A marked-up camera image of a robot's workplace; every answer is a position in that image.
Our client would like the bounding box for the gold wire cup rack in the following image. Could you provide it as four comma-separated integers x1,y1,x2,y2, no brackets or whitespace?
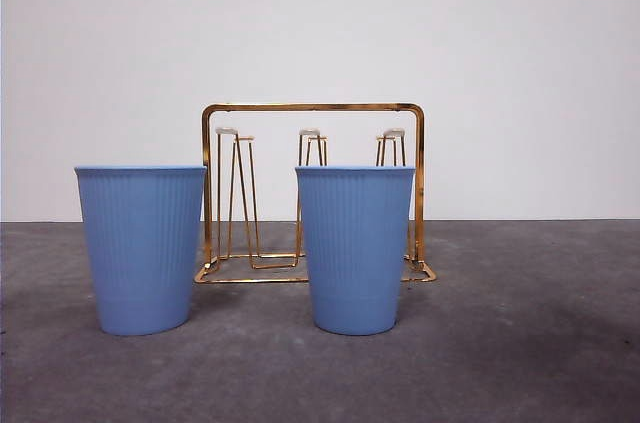
193,102,437,287

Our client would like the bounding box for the blue ribbed plastic cup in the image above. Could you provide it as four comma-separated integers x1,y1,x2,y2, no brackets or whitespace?
73,165,208,337
294,165,417,337

